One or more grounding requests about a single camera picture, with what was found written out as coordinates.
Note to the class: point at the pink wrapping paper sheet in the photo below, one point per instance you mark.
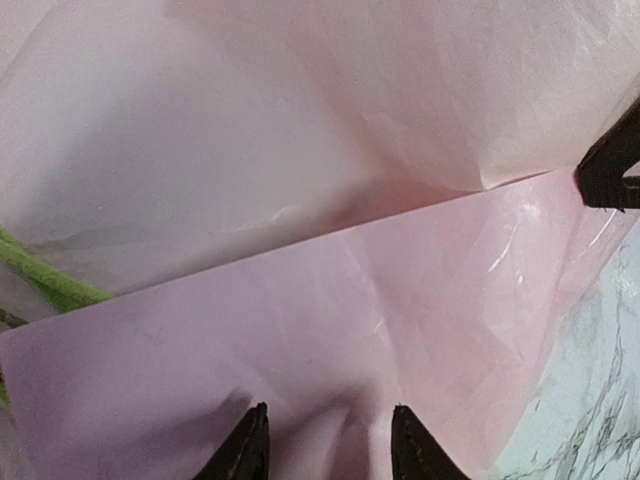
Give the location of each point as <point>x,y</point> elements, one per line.
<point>332,207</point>

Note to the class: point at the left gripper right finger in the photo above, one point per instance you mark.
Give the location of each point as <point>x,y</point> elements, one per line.
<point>415,453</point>

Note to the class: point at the pink rose fake flower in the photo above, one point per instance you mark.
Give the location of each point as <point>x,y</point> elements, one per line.
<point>63,292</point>

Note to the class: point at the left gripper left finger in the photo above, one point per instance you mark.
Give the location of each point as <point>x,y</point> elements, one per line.
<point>245,453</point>

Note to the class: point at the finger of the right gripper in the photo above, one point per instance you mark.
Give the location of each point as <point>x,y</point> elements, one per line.
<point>600,176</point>

